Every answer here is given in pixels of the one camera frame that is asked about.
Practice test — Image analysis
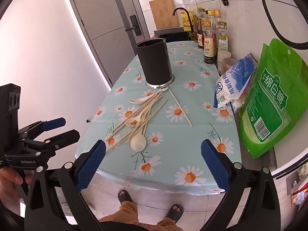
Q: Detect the black sandal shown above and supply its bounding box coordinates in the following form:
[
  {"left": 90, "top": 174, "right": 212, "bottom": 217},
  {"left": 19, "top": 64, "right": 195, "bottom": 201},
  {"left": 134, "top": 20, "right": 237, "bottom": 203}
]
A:
[
  {"left": 117, "top": 190, "right": 133, "bottom": 206},
  {"left": 166, "top": 204, "right": 184, "bottom": 223}
]

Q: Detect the white plastic packet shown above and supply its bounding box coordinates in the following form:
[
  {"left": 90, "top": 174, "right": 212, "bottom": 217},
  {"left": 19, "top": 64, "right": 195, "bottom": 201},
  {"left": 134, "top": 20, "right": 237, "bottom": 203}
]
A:
[{"left": 231, "top": 99, "right": 244, "bottom": 114}]

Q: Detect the blue white salt bag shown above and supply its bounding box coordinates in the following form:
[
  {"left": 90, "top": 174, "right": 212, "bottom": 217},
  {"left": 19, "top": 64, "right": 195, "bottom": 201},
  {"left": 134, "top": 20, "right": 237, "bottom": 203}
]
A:
[{"left": 213, "top": 53, "right": 258, "bottom": 109}]

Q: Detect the white chopstick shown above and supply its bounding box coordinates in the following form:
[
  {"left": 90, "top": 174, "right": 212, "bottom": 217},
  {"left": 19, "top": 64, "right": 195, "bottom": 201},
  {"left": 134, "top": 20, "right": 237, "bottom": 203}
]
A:
[{"left": 168, "top": 87, "right": 193, "bottom": 127}]

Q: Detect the white lid jar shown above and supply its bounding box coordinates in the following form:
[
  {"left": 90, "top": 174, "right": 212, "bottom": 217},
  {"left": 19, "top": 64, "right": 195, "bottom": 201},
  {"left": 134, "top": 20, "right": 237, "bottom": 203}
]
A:
[{"left": 217, "top": 51, "right": 232, "bottom": 74}]

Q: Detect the black faucet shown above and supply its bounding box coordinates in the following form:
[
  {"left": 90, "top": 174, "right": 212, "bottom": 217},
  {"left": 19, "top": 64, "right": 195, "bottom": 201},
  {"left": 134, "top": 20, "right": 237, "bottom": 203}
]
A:
[{"left": 172, "top": 7, "right": 194, "bottom": 33}]

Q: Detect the green sugar bag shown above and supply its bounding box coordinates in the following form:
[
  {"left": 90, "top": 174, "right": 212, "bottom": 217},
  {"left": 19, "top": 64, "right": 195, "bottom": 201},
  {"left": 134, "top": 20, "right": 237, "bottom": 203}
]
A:
[{"left": 239, "top": 38, "right": 308, "bottom": 160}]

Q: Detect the dark sauce bottle orange cap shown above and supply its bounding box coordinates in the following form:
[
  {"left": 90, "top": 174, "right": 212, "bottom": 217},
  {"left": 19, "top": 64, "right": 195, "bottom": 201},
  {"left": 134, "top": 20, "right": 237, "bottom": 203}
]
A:
[{"left": 203, "top": 20, "right": 216, "bottom": 64}]

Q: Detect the clear plastic jar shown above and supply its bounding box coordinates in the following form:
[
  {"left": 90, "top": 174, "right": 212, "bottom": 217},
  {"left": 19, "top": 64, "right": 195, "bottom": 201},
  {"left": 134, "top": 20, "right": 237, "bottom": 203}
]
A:
[{"left": 223, "top": 58, "right": 237, "bottom": 74}]

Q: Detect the black cable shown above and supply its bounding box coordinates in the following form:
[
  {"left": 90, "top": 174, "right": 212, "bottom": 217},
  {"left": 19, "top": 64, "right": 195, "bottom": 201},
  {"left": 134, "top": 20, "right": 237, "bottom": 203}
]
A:
[{"left": 260, "top": 0, "right": 308, "bottom": 50}]

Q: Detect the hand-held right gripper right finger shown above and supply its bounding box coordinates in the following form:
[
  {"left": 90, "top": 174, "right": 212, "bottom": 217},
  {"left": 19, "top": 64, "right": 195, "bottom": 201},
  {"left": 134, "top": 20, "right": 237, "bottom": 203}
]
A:
[{"left": 200, "top": 139, "right": 281, "bottom": 231}]

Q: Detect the black door lock handle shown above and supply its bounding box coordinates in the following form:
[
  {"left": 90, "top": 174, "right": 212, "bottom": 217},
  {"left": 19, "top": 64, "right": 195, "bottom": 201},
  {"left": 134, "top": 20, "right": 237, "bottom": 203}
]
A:
[{"left": 125, "top": 15, "right": 142, "bottom": 36}]

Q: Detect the colourful printed card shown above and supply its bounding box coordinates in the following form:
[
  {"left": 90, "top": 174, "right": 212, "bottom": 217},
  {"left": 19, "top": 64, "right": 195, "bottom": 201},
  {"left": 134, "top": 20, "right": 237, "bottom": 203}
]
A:
[{"left": 291, "top": 186, "right": 308, "bottom": 206}]

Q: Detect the clear oil bottle gold cap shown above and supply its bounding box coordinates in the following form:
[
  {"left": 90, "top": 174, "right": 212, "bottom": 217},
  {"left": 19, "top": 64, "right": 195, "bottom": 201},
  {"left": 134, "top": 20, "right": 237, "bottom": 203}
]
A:
[{"left": 217, "top": 22, "right": 229, "bottom": 53}]

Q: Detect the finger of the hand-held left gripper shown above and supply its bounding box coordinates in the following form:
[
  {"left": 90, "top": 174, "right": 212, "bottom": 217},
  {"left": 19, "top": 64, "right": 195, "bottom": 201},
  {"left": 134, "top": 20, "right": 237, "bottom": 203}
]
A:
[
  {"left": 18, "top": 117, "right": 66, "bottom": 139},
  {"left": 22, "top": 129, "right": 80, "bottom": 156}
]

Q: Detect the wooden cutting board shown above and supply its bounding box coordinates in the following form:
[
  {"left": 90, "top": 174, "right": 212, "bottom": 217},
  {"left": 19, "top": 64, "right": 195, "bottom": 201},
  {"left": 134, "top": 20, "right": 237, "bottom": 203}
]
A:
[{"left": 149, "top": 0, "right": 180, "bottom": 30}]

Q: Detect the bear print spoon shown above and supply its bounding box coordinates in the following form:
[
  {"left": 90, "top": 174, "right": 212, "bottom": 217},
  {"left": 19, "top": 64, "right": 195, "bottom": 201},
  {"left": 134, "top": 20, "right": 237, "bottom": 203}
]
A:
[{"left": 125, "top": 96, "right": 163, "bottom": 127}]

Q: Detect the black utensil holder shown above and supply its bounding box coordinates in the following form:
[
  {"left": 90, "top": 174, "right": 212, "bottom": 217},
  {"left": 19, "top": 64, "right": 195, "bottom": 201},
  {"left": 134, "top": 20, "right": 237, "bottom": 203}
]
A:
[{"left": 135, "top": 38, "right": 175, "bottom": 88}]

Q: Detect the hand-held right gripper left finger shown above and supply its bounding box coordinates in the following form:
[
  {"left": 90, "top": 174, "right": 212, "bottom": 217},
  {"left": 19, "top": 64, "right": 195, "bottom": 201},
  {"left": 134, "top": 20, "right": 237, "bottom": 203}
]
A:
[{"left": 25, "top": 140, "right": 107, "bottom": 231}]

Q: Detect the black kitchen sink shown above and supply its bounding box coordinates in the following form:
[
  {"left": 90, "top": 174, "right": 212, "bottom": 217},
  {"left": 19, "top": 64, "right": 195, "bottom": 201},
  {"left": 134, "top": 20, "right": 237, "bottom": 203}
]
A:
[{"left": 154, "top": 28, "right": 194, "bottom": 43}]

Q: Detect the pile of wooden chopsticks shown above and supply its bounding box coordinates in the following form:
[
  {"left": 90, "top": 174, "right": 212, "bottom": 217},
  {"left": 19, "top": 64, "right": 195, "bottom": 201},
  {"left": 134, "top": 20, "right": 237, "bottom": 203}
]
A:
[{"left": 105, "top": 94, "right": 169, "bottom": 153}]

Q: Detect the grey door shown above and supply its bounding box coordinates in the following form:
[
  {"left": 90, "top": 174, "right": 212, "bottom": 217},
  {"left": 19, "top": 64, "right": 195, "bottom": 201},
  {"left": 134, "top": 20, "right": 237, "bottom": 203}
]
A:
[{"left": 66, "top": 0, "right": 148, "bottom": 87}]

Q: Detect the tall bottle gold cap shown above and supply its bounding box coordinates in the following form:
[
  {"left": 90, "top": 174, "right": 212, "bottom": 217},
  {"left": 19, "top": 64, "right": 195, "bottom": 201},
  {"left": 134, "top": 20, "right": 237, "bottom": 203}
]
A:
[{"left": 212, "top": 9, "right": 222, "bottom": 29}]

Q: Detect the dark vinegar glass bottle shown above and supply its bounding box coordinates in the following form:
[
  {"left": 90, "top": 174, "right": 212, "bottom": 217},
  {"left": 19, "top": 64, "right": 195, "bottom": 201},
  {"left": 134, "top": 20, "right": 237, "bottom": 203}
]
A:
[{"left": 193, "top": 8, "right": 205, "bottom": 49}]

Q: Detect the person's left hand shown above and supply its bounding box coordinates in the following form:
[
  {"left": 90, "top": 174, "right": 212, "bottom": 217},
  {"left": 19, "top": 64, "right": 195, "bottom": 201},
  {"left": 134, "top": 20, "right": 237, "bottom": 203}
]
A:
[{"left": 0, "top": 168, "right": 35, "bottom": 199}]

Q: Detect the yellow plastic bottle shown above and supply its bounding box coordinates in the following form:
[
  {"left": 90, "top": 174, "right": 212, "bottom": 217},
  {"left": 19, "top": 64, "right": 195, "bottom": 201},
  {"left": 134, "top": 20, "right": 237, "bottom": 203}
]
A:
[{"left": 181, "top": 11, "right": 194, "bottom": 31}]

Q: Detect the daisy print tablecloth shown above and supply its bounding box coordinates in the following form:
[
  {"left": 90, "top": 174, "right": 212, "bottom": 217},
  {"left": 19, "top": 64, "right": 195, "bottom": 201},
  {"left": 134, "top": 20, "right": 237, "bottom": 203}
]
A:
[{"left": 75, "top": 41, "right": 242, "bottom": 196}]

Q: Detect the large white spoon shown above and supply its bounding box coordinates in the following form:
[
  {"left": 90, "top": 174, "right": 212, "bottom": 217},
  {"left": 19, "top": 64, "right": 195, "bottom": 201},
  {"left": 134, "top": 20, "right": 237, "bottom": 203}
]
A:
[{"left": 130, "top": 112, "right": 152, "bottom": 152}]

